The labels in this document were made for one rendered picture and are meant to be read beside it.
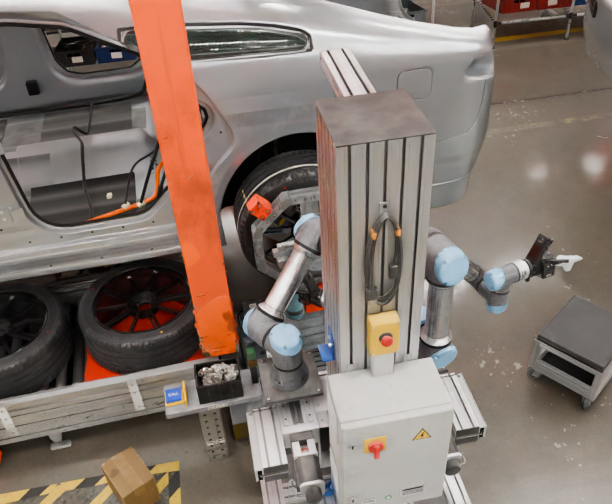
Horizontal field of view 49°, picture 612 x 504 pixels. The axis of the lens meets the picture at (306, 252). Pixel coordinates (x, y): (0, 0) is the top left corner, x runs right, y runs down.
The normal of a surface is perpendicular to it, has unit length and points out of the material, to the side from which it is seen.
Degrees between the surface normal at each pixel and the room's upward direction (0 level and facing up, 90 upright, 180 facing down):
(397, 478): 90
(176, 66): 90
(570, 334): 0
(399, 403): 0
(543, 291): 0
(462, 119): 90
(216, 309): 90
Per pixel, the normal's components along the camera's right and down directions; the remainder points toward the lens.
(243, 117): 0.22, 0.61
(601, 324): -0.05, -0.77
